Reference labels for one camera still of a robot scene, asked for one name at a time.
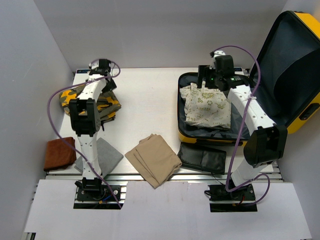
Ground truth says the camouflage orange green garment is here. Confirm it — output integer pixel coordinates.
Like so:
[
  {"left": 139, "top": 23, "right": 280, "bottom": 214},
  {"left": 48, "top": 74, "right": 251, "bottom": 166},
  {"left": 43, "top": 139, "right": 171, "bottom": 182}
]
[{"left": 59, "top": 84, "right": 122, "bottom": 125}]

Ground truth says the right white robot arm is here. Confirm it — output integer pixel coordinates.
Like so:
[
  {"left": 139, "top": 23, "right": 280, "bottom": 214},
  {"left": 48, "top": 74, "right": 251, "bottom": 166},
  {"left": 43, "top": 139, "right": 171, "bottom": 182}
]
[{"left": 198, "top": 50, "right": 288, "bottom": 200}]

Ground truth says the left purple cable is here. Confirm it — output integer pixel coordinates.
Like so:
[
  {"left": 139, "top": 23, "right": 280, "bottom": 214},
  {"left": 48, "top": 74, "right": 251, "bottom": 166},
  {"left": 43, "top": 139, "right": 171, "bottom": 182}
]
[{"left": 47, "top": 59, "right": 122, "bottom": 210}]

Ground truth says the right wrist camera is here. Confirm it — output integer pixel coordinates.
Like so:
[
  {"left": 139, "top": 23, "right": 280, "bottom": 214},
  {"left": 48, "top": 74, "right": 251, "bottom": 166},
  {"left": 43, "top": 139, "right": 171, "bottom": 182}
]
[{"left": 210, "top": 50, "right": 226, "bottom": 59}]

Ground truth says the brown fleece towel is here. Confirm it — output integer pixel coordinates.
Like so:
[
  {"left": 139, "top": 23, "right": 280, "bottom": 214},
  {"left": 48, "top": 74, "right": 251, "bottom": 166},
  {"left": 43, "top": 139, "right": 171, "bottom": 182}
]
[{"left": 43, "top": 138, "right": 77, "bottom": 172}]

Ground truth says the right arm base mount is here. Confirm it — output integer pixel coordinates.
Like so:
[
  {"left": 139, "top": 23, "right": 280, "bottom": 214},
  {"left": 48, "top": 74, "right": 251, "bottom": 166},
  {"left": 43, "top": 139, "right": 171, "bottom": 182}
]
[{"left": 204, "top": 184, "right": 258, "bottom": 213}]

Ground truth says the grey cloth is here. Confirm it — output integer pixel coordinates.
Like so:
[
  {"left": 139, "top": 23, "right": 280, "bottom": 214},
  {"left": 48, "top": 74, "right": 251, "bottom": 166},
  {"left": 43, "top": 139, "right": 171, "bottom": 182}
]
[{"left": 75, "top": 135, "right": 124, "bottom": 179}]

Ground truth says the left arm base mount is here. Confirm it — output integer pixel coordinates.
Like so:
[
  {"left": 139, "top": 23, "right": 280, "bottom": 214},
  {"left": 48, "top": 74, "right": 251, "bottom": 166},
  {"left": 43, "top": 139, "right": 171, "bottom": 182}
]
[{"left": 73, "top": 178, "right": 124, "bottom": 210}]

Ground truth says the blue table label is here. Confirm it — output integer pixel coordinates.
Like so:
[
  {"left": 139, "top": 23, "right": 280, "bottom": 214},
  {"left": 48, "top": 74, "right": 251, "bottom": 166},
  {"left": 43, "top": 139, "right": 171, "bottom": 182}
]
[
  {"left": 234, "top": 67, "right": 243, "bottom": 72},
  {"left": 76, "top": 69, "right": 90, "bottom": 74}
]

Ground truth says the left blue table label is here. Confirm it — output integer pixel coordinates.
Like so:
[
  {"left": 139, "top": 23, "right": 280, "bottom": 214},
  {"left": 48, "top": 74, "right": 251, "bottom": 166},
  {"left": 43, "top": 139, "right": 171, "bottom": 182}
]
[{"left": 76, "top": 69, "right": 90, "bottom": 74}]

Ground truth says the white patterned cloth bag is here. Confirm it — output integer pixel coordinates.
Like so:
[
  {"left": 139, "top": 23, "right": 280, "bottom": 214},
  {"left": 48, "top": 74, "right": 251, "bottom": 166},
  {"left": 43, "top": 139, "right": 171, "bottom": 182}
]
[{"left": 179, "top": 81, "right": 232, "bottom": 130}]

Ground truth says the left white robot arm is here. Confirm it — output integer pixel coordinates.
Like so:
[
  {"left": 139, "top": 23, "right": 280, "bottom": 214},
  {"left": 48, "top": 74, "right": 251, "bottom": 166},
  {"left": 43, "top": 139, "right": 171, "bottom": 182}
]
[{"left": 69, "top": 59, "right": 117, "bottom": 180}]

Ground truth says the right blue table label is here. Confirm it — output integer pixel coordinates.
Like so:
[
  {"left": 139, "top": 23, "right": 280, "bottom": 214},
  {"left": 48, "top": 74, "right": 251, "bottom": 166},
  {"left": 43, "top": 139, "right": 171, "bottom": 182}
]
[{"left": 234, "top": 67, "right": 243, "bottom": 72}]

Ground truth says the yellow hard-shell suitcase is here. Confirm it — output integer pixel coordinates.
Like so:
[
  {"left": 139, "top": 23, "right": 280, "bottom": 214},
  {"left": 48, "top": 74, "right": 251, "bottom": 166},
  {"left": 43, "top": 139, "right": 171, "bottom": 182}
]
[{"left": 177, "top": 11, "right": 320, "bottom": 146}]

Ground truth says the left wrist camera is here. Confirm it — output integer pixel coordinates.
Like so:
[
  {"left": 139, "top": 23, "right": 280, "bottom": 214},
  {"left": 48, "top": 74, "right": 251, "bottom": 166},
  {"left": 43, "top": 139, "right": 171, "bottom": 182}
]
[{"left": 88, "top": 61, "right": 99, "bottom": 70}]

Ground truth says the beige garment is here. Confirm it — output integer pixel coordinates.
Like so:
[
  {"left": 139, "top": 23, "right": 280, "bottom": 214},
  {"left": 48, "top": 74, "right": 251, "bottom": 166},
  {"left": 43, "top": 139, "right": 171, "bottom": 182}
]
[{"left": 125, "top": 134, "right": 182, "bottom": 189}]

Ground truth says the black leather pouch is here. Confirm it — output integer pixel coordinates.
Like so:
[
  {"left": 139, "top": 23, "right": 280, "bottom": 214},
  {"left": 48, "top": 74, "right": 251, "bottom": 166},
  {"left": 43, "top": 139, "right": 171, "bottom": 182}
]
[{"left": 177, "top": 142, "right": 227, "bottom": 175}]

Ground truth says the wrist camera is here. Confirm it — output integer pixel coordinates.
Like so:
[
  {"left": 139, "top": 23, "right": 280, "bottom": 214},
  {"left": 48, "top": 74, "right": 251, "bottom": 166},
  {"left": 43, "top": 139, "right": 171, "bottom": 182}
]
[
  {"left": 88, "top": 61, "right": 99, "bottom": 70},
  {"left": 210, "top": 50, "right": 226, "bottom": 59}
]

